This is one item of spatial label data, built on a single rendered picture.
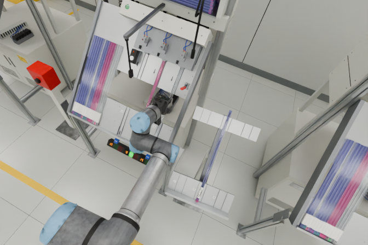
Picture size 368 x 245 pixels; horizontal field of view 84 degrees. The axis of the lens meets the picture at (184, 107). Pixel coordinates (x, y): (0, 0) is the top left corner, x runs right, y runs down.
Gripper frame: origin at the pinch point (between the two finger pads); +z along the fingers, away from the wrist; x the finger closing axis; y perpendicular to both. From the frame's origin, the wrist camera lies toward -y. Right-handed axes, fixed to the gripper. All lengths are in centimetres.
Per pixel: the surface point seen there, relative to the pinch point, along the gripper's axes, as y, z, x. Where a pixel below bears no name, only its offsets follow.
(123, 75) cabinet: -14, 43, 55
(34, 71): -20, 1, 97
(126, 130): -25.9, -5.0, 18.4
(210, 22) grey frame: 46.3, 4.3, -6.5
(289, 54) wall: 41, 177, -77
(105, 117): -24.1, -4.6, 33.6
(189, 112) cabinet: -17.5, 37.3, -7.9
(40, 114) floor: -88, 39, 134
